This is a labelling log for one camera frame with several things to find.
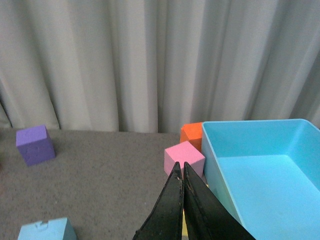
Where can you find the purple foam block far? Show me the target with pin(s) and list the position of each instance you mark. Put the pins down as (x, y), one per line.
(35, 145)

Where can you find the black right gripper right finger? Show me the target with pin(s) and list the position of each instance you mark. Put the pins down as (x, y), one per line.
(206, 218)

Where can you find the light blue plastic bin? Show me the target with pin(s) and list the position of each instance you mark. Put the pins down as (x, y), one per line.
(266, 173)

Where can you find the grey pleated curtain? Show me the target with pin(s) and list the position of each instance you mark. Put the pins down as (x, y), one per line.
(151, 66)

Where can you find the yellow foam block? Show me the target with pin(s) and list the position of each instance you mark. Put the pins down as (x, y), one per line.
(184, 225)

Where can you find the pink foam block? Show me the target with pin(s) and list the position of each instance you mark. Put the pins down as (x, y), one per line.
(184, 152)

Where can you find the light blue foam block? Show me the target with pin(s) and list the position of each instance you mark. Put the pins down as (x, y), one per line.
(54, 229)

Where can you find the orange foam block behind bin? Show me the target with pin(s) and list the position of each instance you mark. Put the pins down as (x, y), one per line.
(192, 132)

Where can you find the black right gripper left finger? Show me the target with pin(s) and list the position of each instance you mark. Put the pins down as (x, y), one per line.
(165, 221)

